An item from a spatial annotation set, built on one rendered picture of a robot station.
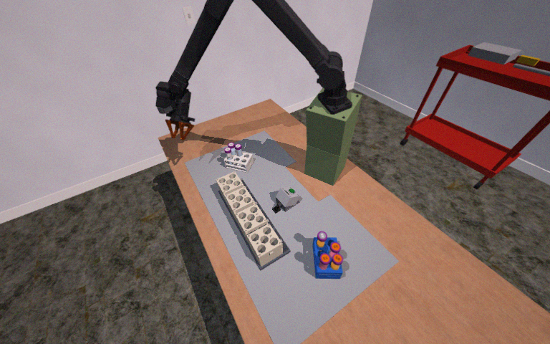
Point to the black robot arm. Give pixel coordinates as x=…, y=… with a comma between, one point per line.
x=328, y=65

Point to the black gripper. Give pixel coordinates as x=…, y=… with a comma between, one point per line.
x=182, y=122

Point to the white tube rack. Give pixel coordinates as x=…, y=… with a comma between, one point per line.
x=244, y=164

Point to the tube with pink liquid and purple cap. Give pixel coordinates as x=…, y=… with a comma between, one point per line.
x=334, y=248

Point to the blue tube rack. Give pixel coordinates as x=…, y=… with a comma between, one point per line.
x=329, y=273

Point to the beige bucket adapter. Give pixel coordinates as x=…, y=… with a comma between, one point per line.
x=229, y=183
x=250, y=220
x=239, y=200
x=265, y=241

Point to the grey flat mat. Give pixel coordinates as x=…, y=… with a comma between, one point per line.
x=291, y=302

